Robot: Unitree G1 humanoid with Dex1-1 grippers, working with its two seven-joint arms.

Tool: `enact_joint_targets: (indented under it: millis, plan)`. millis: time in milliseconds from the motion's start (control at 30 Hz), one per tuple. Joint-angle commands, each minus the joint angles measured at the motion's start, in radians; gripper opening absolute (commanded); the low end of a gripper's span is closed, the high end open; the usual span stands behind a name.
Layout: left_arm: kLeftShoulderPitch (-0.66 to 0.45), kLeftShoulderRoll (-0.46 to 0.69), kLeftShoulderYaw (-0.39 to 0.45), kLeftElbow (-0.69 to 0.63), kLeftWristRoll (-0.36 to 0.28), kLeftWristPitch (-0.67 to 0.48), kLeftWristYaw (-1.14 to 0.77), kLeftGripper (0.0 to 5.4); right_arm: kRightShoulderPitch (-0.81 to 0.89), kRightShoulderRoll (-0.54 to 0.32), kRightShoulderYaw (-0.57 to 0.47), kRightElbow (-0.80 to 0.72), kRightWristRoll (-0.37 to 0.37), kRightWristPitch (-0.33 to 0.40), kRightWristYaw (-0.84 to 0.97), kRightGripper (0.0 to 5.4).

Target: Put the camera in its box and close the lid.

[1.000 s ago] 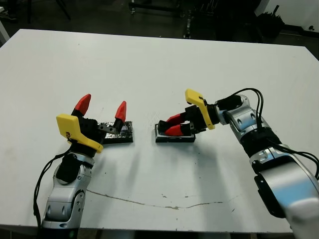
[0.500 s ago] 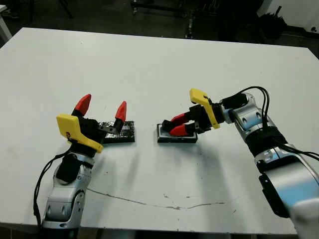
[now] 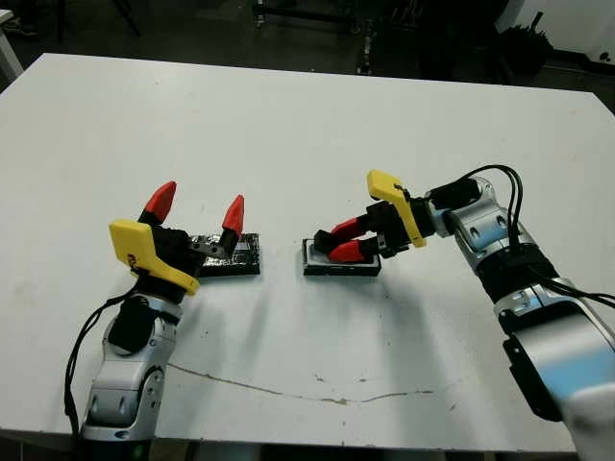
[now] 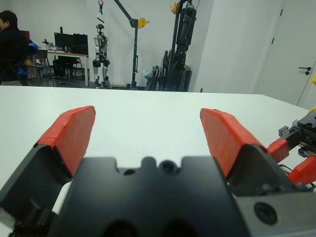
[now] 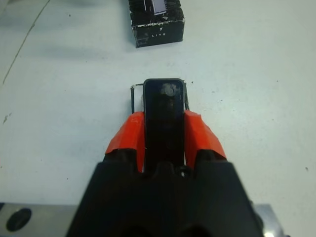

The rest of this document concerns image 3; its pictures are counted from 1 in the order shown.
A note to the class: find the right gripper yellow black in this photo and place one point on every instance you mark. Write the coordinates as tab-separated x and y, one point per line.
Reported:
403	221

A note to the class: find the black hoist crane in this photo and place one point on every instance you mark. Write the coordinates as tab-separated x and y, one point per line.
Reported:
307	14

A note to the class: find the black box white lining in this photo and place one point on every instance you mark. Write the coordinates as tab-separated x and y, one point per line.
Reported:
336	270

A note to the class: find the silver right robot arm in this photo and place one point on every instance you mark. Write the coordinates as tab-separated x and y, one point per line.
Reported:
552	336

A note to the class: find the small black wall object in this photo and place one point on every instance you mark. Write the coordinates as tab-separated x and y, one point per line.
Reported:
603	55

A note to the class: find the silver black humanoid robot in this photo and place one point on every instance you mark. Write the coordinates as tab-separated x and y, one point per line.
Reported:
364	53

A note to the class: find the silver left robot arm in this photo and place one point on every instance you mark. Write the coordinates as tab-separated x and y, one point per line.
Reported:
125	384

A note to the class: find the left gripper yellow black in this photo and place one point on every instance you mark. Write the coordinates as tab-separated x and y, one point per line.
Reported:
154	259

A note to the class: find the black foil-topped block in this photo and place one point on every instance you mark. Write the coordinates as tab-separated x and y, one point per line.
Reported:
245	254

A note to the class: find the black slanted chair leg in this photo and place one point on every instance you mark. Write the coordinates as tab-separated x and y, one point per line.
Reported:
125	16

